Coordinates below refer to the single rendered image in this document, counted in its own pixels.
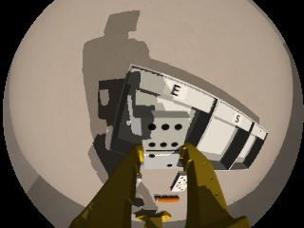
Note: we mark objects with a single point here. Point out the white domino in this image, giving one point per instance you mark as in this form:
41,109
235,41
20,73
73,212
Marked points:
163,135
180,183

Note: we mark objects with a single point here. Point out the orange aa battery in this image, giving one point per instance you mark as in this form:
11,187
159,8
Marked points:
167,199

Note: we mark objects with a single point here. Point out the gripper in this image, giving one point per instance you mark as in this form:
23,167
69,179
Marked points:
206,205

